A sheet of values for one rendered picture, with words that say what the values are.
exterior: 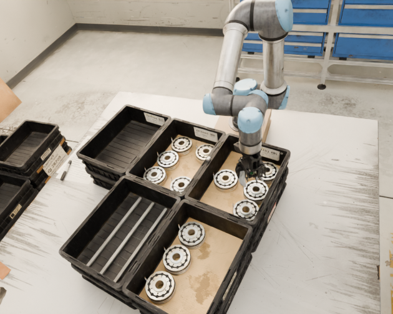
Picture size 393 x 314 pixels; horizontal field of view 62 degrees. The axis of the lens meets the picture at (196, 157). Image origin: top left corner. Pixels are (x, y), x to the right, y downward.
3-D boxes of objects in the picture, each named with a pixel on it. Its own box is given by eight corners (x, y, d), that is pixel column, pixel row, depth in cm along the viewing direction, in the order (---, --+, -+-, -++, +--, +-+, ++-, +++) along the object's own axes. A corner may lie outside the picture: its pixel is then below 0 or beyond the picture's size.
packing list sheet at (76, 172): (85, 135, 197) (84, 134, 197) (118, 141, 190) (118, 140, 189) (52, 177, 177) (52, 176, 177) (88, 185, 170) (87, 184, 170)
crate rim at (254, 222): (228, 136, 152) (227, 132, 150) (291, 154, 139) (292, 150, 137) (183, 201, 130) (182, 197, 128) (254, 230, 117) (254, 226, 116)
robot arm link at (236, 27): (224, -8, 126) (198, 105, 111) (253, -9, 122) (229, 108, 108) (229, 14, 136) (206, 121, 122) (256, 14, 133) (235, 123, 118)
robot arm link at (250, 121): (265, 104, 103) (260, 123, 98) (264, 130, 111) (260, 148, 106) (240, 103, 105) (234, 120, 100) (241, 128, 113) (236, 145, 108)
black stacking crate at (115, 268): (131, 190, 149) (123, 175, 141) (186, 214, 137) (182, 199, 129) (70, 266, 128) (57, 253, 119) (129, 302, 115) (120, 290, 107)
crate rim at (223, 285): (183, 201, 130) (182, 197, 128) (254, 230, 117) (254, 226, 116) (121, 293, 108) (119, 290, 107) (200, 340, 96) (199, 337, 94)
